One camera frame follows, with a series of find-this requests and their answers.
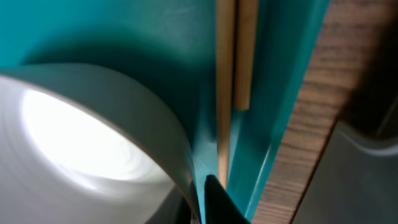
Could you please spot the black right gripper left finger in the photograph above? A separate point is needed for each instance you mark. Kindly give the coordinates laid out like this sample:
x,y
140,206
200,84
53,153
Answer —
x,y
183,208

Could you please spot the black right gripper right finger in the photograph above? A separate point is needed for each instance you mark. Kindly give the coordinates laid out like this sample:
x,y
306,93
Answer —
x,y
219,207

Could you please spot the grey-blue bowl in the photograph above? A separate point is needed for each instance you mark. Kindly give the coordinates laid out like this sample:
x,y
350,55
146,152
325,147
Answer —
x,y
85,144

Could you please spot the wooden chopstick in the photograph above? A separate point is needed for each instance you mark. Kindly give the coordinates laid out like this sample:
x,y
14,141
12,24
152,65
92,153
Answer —
x,y
225,24
245,44

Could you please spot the grey dishwasher rack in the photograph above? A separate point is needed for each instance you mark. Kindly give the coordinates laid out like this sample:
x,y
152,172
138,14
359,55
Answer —
x,y
356,178

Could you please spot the teal serving tray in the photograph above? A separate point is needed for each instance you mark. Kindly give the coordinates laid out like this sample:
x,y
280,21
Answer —
x,y
169,46

